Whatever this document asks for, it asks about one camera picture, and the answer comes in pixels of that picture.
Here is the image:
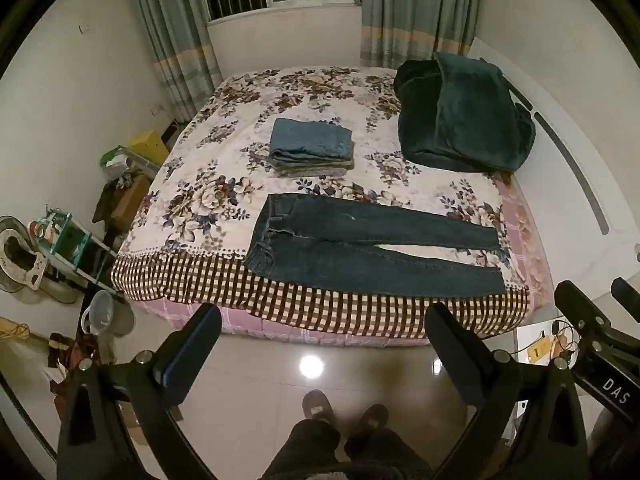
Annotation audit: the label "person's right leg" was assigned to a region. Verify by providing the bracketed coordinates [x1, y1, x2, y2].
[342, 425, 432, 480]

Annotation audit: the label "yellow card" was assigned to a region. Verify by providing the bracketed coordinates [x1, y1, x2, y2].
[529, 335, 554, 364]

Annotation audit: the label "floral bed blanket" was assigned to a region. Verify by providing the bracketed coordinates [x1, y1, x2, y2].
[110, 65, 531, 339]

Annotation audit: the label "yellow cord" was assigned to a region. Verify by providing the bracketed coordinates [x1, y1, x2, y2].
[0, 317, 31, 342]

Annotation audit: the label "folded grey pants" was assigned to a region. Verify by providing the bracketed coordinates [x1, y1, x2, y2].
[267, 156, 356, 179]

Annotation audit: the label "person's right slipper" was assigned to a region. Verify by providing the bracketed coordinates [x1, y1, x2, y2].
[357, 404, 390, 432]

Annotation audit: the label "white floor fan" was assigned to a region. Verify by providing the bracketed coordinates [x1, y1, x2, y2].
[0, 215, 76, 306]

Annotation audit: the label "grey plastic bucket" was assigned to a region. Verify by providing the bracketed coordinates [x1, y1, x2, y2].
[80, 290, 136, 337]

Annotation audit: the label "yellow box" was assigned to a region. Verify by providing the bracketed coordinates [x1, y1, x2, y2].
[129, 131, 170, 166]

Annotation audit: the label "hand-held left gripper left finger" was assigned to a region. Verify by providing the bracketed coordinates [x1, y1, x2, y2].
[56, 303, 223, 480]

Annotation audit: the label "white headboard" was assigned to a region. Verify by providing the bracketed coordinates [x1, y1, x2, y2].
[470, 37, 640, 301]

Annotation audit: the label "white bedside table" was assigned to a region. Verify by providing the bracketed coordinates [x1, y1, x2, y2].
[515, 317, 581, 367]

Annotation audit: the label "black charger cable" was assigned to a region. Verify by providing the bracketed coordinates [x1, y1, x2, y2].
[549, 320, 578, 362]

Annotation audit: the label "dark blue jeans pants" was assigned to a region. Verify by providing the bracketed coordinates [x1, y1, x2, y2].
[244, 192, 506, 297]

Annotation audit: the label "red cloth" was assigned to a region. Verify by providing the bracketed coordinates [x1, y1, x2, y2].
[47, 332, 101, 398]

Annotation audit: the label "folded light blue jeans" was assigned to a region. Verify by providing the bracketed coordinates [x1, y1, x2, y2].
[268, 118, 354, 166]

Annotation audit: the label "teal shelf rack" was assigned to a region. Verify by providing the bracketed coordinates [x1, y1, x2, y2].
[27, 205, 121, 296]

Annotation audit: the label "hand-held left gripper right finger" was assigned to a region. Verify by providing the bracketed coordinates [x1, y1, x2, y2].
[424, 302, 591, 480]

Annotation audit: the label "person's slipper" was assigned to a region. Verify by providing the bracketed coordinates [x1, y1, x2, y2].
[302, 389, 334, 426]
[357, 404, 390, 432]

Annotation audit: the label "dark green blanket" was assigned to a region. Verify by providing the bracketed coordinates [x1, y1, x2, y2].
[394, 51, 537, 173]

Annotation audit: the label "pink checked bed sheet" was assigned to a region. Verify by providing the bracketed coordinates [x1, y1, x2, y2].
[131, 172, 551, 350]

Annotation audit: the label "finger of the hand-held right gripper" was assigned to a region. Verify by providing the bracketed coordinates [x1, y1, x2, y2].
[554, 280, 623, 361]
[611, 276, 640, 323]

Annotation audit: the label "person's left slipper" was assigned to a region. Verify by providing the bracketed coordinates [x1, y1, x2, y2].
[302, 389, 334, 426]

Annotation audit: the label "green white plastic bag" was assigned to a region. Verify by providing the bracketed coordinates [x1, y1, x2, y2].
[100, 146, 146, 181]

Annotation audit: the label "brown cardboard box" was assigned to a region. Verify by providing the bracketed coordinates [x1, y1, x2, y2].
[110, 175, 153, 231]

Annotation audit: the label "green striped curtain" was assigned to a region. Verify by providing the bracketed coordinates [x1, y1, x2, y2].
[127, 0, 223, 123]
[360, 0, 483, 68]

